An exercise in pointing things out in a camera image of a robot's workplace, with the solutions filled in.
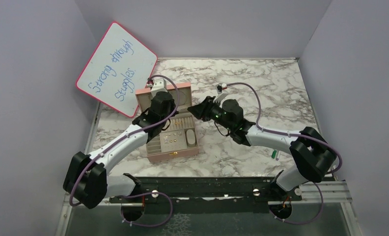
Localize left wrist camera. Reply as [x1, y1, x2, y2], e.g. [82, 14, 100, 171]
[147, 78, 167, 97]

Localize silver earrings cluster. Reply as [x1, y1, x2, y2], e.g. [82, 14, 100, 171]
[163, 131, 183, 144]

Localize pink framed whiteboard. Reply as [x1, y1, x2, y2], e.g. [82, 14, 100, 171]
[76, 22, 158, 118]

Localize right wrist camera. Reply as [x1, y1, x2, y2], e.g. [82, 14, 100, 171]
[213, 83, 228, 104]

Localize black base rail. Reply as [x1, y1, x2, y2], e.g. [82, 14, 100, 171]
[109, 177, 302, 214]

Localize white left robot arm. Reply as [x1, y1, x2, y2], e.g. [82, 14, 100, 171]
[63, 91, 180, 209]

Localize pink jewelry box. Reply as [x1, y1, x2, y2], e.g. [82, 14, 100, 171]
[146, 82, 199, 163]

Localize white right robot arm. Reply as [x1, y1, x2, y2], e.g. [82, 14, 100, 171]
[188, 96, 336, 200]

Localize green marker pen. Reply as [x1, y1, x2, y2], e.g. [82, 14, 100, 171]
[271, 150, 278, 159]

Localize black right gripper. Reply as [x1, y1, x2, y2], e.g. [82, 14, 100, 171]
[187, 96, 233, 132]

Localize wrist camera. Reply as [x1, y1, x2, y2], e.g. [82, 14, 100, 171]
[213, 83, 228, 104]
[147, 78, 167, 97]

